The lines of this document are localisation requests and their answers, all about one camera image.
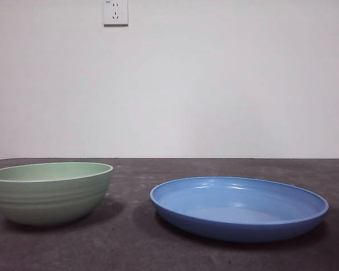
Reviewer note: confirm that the blue round plate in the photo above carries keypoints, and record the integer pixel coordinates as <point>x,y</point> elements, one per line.
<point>237,223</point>

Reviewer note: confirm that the green ribbed bowl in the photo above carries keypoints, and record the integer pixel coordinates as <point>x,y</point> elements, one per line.
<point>51,197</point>

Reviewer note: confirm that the white wall socket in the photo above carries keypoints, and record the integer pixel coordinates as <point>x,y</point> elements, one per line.
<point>115,12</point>

